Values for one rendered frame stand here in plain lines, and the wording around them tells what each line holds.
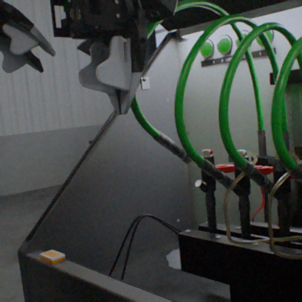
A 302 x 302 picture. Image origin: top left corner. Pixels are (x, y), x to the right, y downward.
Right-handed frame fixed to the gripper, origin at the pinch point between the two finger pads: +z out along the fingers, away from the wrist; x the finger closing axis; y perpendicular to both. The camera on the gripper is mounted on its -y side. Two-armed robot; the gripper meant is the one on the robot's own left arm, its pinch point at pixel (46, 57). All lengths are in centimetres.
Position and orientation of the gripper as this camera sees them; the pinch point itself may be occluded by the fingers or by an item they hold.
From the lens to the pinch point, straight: 76.2
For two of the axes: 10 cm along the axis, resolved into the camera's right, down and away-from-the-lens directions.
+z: 7.4, 6.1, 2.9
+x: 4.8, -1.8, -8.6
